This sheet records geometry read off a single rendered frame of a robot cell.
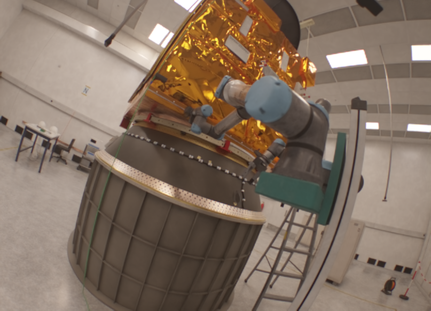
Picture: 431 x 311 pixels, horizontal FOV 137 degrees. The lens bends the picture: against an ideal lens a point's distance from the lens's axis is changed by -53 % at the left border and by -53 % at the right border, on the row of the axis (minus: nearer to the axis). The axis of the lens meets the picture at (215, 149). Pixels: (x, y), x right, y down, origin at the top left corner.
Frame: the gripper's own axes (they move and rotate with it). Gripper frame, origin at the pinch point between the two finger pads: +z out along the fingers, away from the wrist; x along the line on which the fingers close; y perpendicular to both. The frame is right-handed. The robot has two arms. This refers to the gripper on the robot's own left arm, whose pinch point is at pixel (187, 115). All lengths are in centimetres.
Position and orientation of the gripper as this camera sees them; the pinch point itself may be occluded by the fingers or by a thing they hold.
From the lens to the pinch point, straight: 141.6
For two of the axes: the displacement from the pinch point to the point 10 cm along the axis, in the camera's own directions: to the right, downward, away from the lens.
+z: -5.7, -0.6, 8.2
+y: 3.5, -9.2, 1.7
